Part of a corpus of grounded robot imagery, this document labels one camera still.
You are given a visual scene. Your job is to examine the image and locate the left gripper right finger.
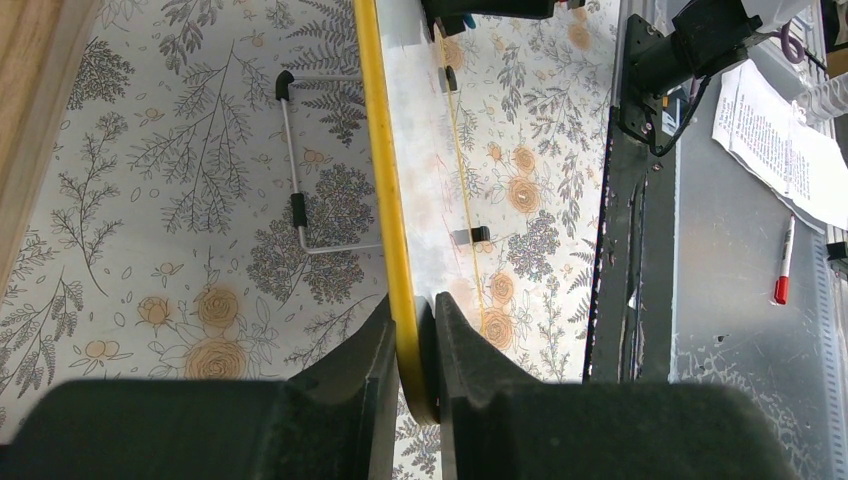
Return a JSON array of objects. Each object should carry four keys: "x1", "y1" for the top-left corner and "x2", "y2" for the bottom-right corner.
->
[{"x1": 434, "y1": 292, "x2": 794, "y2": 479}]

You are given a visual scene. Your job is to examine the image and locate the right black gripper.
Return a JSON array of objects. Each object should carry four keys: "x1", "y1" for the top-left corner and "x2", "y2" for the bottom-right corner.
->
[{"x1": 421, "y1": 0, "x2": 585, "y2": 37}]

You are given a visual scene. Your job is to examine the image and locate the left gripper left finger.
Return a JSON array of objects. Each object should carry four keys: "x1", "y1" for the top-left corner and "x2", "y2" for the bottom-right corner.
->
[{"x1": 1, "y1": 301, "x2": 398, "y2": 479}]

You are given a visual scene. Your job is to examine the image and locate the whiteboard with yellow frame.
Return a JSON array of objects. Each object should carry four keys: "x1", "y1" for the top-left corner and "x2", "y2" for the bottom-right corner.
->
[{"x1": 354, "y1": 1, "x2": 484, "y2": 425}]

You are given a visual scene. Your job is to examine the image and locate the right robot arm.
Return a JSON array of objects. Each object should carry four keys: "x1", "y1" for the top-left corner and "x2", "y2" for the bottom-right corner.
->
[{"x1": 617, "y1": 0, "x2": 807, "y2": 157}]

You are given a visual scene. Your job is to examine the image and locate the floral table mat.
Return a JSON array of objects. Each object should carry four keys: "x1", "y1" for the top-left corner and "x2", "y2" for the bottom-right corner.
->
[{"x1": 1, "y1": 1, "x2": 619, "y2": 444}]

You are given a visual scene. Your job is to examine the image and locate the red marker pen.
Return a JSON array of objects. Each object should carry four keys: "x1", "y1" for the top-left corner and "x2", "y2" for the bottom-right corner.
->
[{"x1": 773, "y1": 214, "x2": 796, "y2": 305}]

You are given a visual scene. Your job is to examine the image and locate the printed paper sheet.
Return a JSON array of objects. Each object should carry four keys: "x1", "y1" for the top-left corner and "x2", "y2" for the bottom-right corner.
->
[{"x1": 712, "y1": 60, "x2": 847, "y2": 230}]

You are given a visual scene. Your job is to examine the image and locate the wooden clothes rack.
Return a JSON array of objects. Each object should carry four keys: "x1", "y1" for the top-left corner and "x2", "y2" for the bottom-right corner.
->
[{"x1": 1, "y1": 0, "x2": 101, "y2": 288}]

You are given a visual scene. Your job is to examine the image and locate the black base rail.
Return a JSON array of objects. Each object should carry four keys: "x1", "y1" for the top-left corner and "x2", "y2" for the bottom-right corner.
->
[{"x1": 582, "y1": 106, "x2": 677, "y2": 383}]

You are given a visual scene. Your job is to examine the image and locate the whiteboard wire stand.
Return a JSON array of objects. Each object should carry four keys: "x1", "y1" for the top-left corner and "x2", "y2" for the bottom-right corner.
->
[{"x1": 274, "y1": 69, "x2": 386, "y2": 257}]

